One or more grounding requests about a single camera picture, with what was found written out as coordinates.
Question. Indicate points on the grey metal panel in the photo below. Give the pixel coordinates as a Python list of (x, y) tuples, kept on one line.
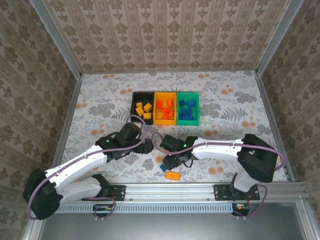
[(175, 227)]

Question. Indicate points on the yellow plastic bin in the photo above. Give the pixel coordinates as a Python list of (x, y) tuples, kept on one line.
[(158, 120)]

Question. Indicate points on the aluminum frame front rail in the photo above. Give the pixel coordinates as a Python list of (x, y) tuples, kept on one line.
[(170, 191)]

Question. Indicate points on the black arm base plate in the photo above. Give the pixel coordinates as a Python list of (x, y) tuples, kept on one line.
[(221, 193), (120, 192)]

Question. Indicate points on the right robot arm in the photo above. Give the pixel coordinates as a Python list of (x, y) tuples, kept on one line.
[(217, 151)]

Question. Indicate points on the aluminum frame front upright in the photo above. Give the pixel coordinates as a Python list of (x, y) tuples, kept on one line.
[(30, 230), (307, 225)]

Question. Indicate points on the yellow-orange flat lego brick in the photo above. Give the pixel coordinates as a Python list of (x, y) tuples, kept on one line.
[(173, 175)]

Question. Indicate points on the round orange lego piece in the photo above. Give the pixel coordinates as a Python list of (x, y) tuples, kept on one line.
[(170, 102)]

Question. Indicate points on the aluminum frame side rail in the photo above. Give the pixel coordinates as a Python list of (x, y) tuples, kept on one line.
[(72, 105), (268, 105)]

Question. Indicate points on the aluminum frame corner post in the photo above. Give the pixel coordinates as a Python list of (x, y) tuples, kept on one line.
[(58, 42), (278, 37)]

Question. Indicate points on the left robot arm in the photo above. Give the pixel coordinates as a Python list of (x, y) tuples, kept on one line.
[(75, 165)]

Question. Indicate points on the large orange lego brick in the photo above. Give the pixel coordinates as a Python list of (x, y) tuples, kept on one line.
[(169, 112)]

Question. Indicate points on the black plastic bin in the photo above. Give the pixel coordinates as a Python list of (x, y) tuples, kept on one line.
[(136, 120)]

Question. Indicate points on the long yellow lego brick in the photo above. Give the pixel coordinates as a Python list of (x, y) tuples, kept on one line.
[(139, 111)]

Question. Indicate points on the green plastic bin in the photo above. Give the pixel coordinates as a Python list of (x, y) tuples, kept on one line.
[(196, 120)]

